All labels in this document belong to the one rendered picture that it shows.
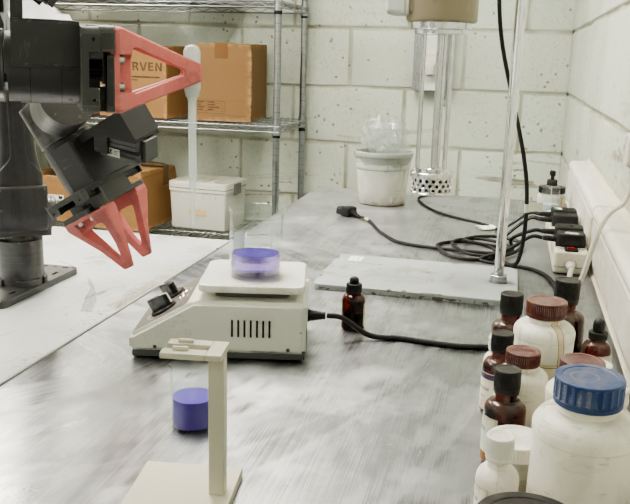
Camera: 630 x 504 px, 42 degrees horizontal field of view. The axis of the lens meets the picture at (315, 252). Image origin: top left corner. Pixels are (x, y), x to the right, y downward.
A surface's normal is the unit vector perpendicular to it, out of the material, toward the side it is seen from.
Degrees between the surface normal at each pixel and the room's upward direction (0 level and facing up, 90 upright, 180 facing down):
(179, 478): 0
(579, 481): 90
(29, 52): 90
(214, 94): 89
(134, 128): 63
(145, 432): 0
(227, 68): 91
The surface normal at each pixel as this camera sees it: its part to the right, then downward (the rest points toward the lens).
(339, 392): 0.03, -0.97
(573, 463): -0.45, 0.20
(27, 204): 0.47, 0.16
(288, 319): -0.01, 0.23
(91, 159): 0.77, -0.32
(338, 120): -0.24, 0.22
